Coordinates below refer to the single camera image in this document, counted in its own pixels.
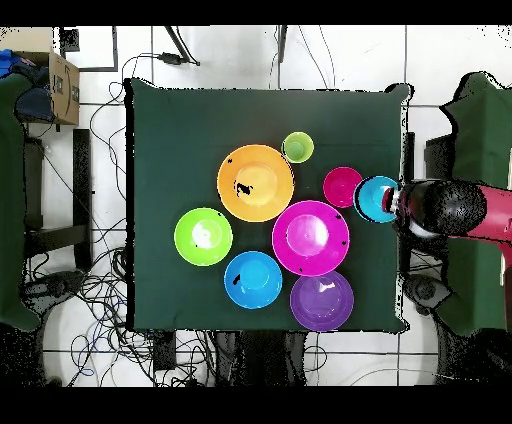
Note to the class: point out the dark green table cloth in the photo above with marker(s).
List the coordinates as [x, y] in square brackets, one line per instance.
[168, 120]

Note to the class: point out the large magenta bowl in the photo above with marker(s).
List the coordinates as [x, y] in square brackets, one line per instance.
[310, 256]

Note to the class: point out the yellow cup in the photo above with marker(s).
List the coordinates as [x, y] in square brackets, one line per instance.
[298, 148]

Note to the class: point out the small red bowl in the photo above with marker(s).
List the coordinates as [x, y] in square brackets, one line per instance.
[340, 187]

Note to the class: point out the black tripod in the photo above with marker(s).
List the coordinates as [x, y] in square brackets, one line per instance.
[282, 40]

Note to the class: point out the purple bowl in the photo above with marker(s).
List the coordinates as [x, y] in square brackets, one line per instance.
[320, 308]

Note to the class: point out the small cyan bowl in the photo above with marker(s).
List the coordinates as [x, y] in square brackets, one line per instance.
[370, 200]

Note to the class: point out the black power strip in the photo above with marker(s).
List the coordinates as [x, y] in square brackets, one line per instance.
[164, 352]

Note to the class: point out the green bowl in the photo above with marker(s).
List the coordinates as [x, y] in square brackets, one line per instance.
[186, 240]

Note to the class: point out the black pedestal foot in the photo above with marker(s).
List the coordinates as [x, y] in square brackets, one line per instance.
[52, 288]
[426, 292]

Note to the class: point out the green cloth covered table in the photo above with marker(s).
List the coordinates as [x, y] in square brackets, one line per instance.
[480, 132]
[10, 200]

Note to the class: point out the large orange bowl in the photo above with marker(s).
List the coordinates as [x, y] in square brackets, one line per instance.
[272, 192]

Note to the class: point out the cardboard box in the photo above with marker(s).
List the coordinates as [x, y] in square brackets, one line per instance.
[64, 88]

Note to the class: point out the dark blue bag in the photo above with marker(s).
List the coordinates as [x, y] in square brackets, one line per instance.
[34, 104]

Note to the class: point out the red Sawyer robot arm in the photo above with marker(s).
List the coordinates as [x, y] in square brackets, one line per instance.
[452, 208]

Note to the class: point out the blue bowl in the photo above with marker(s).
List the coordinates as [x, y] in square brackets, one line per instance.
[260, 280]

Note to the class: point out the black power adapter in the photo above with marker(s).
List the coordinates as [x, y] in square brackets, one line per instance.
[172, 58]

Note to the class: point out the blue cloth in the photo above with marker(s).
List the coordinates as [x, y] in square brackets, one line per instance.
[6, 62]

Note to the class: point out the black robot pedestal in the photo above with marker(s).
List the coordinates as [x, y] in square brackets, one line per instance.
[260, 360]

